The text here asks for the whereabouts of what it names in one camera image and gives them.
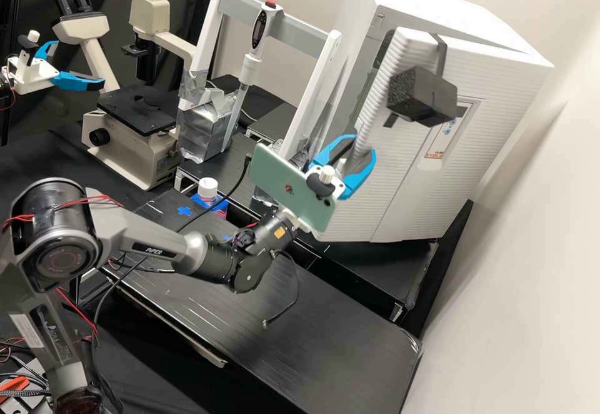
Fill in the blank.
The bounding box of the cream microscope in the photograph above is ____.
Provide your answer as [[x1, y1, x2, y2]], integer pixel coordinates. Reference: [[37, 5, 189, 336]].
[[51, 0, 199, 193]]

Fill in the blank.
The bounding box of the black cable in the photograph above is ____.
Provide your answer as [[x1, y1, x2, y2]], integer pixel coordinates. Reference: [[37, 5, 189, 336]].
[[262, 250, 301, 328], [91, 254, 146, 338], [176, 151, 254, 235]]

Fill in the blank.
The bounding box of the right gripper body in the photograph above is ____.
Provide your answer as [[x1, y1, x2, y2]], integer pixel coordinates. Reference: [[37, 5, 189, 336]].
[[274, 206, 315, 235]]

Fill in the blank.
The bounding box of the small bottle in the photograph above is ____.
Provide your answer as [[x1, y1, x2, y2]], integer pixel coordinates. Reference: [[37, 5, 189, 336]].
[[196, 177, 219, 206]]

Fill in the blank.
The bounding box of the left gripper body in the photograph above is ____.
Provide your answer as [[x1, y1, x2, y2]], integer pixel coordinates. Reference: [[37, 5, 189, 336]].
[[6, 54, 62, 96]]

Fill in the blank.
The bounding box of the blue bottle holder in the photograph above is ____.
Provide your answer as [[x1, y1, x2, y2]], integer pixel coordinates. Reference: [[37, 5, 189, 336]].
[[192, 196, 231, 221]]

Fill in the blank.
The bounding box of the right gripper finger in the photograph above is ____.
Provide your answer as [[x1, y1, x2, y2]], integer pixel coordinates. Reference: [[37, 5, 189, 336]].
[[307, 134, 357, 172], [336, 148, 378, 201]]

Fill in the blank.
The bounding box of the right wrist camera phone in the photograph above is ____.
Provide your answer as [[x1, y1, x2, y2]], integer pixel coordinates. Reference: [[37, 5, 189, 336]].
[[249, 143, 349, 233]]

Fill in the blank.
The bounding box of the white pipette stand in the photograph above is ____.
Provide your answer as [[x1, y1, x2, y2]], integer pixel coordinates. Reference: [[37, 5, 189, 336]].
[[176, 0, 344, 208]]

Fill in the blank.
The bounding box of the pipette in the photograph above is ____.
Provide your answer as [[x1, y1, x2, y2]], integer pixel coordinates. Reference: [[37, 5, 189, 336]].
[[222, 0, 286, 151]]

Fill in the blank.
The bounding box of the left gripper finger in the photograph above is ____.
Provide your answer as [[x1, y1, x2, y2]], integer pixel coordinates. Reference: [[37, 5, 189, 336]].
[[33, 40, 61, 64], [49, 71, 107, 93]]

